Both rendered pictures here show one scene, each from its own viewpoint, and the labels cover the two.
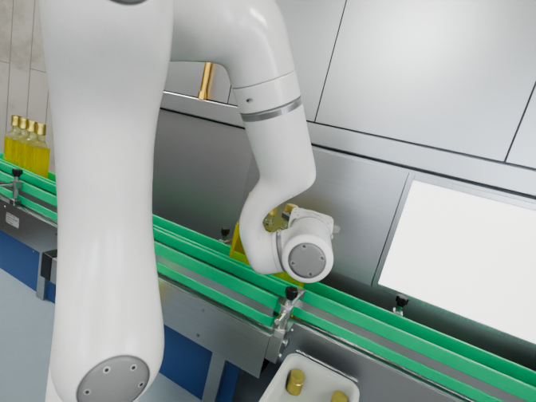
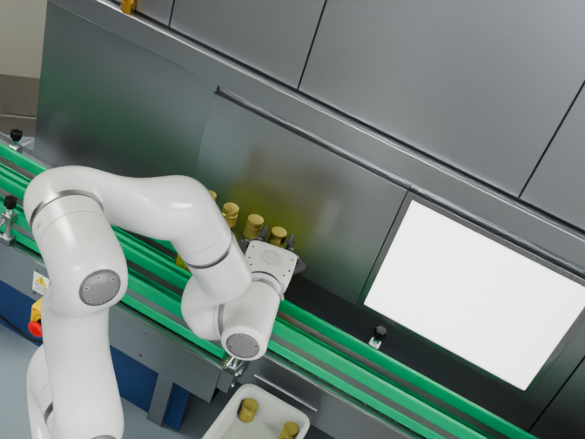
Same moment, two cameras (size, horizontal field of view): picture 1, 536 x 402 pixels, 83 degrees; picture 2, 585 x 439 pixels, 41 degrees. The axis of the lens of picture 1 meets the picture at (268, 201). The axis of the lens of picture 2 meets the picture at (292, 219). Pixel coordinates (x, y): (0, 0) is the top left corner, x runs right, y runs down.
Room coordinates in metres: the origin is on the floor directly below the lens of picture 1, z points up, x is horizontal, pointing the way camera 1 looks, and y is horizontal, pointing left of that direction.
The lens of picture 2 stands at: (-0.50, 0.05, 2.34)
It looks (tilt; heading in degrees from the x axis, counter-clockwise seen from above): 37 degrees down; 352
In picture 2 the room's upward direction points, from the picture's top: 20 degrees clockwise
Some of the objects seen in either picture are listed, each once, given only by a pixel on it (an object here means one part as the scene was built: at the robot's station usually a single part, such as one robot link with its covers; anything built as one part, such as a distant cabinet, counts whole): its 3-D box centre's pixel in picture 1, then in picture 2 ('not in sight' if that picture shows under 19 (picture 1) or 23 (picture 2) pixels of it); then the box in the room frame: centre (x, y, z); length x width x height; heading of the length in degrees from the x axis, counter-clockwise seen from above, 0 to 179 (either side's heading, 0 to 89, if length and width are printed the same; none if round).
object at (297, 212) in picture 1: (309, 227); (265, 272); (0.67, -0.11, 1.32); 0.11 x 0.10 x 0.07; 174
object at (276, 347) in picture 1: (281, 339); (236, 368); (0.68, -0.11, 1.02); 0.09 x 0.04 x 0.07; 158
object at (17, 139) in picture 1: (22, 151); not in sight; (1.26, 1.07, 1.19); 0.06 x 0.06 x 0.28; 68
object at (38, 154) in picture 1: (38, 157); not in sight; (1.22, 0.97, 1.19); 0.06 x 0.06 x 0.28; 68
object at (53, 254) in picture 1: (61, 265); not in sight; (0.86, 0.58, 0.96); 0.08 x 0.08 x 0.08; 68
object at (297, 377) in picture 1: (295, 381); (248, 410); (0.62, -0.16, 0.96); 0.04 x 0.04 x 0.04
